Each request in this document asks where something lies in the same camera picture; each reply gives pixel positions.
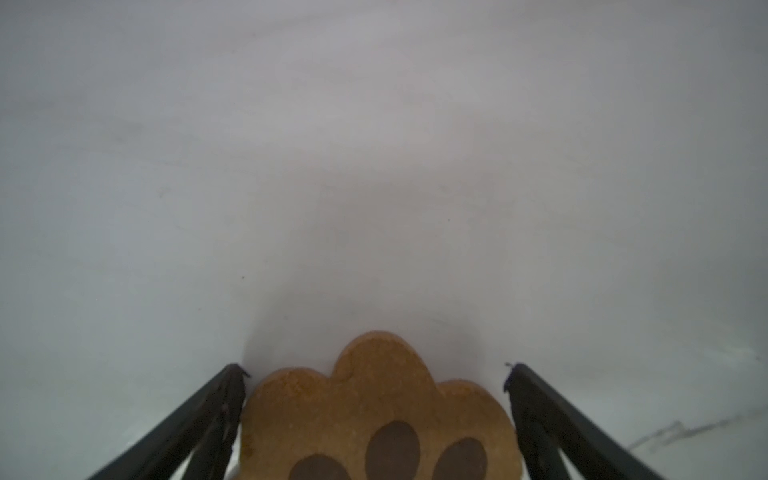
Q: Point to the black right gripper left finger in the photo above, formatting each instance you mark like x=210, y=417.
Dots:
x=201, y=433

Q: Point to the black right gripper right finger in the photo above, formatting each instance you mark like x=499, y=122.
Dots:
x=549, y=429

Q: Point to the brown paw print coaster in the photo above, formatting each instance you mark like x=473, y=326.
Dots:
x=378, y=415

